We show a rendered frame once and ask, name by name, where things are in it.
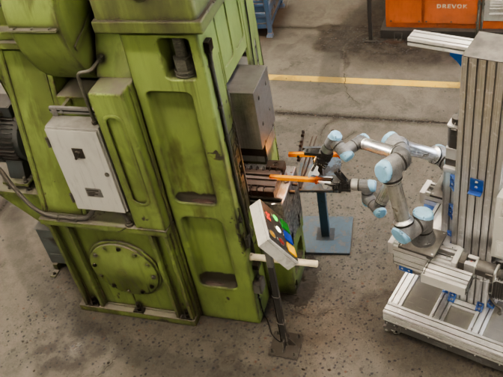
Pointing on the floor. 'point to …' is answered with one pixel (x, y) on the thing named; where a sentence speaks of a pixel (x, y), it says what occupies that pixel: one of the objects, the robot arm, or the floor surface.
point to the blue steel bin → (266, 13)
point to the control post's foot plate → (292, 351)
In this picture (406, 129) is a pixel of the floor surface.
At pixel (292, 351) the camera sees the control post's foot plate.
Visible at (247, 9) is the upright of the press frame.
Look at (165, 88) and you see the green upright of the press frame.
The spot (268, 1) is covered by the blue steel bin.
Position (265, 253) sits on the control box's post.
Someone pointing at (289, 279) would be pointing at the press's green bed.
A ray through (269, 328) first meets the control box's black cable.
